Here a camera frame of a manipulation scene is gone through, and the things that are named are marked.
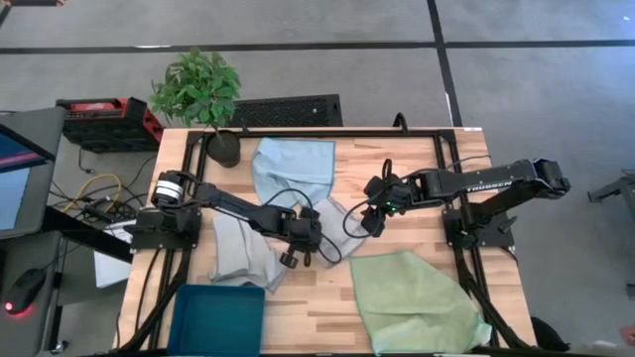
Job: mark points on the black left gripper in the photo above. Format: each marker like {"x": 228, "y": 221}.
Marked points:
{"x": 302, "y": 229}

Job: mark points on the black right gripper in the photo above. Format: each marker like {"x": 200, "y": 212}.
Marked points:
{"x": 392, "y": 191}

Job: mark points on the light blue microfiber towel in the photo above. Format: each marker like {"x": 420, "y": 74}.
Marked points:
{"x": 292, "y": 168}

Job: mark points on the green microfiber towel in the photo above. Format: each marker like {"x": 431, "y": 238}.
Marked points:
{"x": 412, "y": 302}

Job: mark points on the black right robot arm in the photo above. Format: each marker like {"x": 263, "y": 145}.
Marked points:
{"x": 476, "y": 183}

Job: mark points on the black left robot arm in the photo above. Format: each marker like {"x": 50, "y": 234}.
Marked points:
{"x": 233, "y": 203}

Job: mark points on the black mesh computer case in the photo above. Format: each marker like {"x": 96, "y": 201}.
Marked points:
{"x": 292, "y": 111}

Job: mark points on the teal plastic bin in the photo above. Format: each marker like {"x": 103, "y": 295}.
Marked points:
{"x": 218, "y": 322}

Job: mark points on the green potted plant black pot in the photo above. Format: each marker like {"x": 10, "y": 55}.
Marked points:
{"x": 198, "y": 89}

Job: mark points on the white paper sheet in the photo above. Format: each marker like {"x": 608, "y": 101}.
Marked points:
{"x": 109, "y": 268}

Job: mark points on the person's foot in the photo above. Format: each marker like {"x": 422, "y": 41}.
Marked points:
{"x": 548, "y": 334}

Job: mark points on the black desk support beam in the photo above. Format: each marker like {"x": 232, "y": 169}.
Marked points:
{"x": 84, "y": 238}

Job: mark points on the red black tool case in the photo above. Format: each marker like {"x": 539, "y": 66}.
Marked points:
{"x": 109, "y": 124}

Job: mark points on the grey metal stand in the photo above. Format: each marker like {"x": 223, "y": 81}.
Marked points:
{"x": 612, "y": 191}

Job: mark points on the black computer mouse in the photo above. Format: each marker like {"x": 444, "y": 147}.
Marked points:
{"x": 25, "y": 290}

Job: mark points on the computer monitor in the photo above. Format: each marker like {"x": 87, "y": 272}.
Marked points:
{"x": 15, "y": 193}

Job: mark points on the grey desk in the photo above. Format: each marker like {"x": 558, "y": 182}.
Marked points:
{"x": 30, "y": 121}

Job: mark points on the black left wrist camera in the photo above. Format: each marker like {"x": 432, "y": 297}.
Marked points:
{"x": 289, "y": 259}

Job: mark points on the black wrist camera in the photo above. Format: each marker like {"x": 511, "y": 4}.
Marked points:
{"x": 372, "y": 220}
{"x": 289, "y": 259}

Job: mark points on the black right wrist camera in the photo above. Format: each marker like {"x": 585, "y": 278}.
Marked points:
{"x": 372, "y": 220}

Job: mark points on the black aluminium table frame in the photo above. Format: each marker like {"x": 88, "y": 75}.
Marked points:
{"x": 322, "y": 133}

